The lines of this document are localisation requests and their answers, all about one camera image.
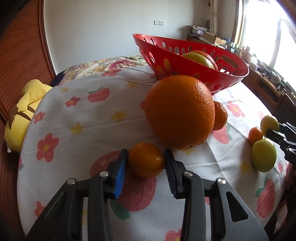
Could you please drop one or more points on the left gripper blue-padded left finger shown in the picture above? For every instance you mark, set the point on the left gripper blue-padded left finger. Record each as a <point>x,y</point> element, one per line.
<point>62,217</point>

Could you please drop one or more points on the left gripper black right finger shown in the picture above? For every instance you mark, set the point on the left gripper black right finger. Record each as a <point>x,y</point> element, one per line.
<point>231,218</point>

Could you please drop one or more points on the round yellow-green apple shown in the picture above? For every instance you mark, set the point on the round yellow-green apple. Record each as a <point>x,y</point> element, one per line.
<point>269,122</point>

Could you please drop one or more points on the green apple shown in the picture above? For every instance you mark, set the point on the green apple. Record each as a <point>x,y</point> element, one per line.
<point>263,155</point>

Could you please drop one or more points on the small tangerine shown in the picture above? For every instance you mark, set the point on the small tangerine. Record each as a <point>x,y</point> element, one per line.
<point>255,134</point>
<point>146,160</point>

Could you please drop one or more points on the large orange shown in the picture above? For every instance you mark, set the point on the large orange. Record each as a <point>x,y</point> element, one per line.
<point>208,57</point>
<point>180,111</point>

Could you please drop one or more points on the long wooden sideboard cabinet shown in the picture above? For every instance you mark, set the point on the long wooden sideboard cabinet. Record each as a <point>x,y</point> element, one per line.
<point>281,103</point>

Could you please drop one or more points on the medium bumpy tangerine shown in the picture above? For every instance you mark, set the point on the medium bumpy tangerine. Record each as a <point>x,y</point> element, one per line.
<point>221,116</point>

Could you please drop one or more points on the white pink bottle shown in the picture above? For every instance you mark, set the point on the white pink bottle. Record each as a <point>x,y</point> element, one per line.
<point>246,55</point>

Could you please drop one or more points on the large orange in basket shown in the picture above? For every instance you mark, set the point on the large orange in basket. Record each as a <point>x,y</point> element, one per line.
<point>208,57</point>

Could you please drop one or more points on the wooden framed window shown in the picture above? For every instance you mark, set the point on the wooden framed window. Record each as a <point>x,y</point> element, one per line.
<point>266,28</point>

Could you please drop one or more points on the yellow-green fruit in basket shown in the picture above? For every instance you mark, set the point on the yellow-green fruit in basket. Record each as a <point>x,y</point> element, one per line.
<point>199,59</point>

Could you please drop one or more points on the cardboard box on sideboard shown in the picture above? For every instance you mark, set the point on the cardboard box on sideboard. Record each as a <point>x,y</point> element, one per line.
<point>214,40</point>

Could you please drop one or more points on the patterned beige curtain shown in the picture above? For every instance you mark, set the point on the patterned beige curtain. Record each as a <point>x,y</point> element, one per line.
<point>214,18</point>

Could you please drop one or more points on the yellow plush toy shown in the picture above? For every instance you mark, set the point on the yellow plush toy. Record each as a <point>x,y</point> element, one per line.
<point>21,114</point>

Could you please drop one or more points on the stack of magazines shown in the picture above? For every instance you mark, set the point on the stack of magazines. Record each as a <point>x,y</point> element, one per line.
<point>197,31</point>

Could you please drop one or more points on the red perforated plastic fruit basket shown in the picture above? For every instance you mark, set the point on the red perforated plastic fruit basket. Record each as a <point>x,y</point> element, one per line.
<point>164,56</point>

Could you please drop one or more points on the floral bed quilt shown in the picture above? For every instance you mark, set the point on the floral bed quilt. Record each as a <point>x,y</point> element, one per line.
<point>108,67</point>

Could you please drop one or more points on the white wall switch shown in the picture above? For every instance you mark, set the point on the white wall switch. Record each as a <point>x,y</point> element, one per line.
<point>160,23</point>

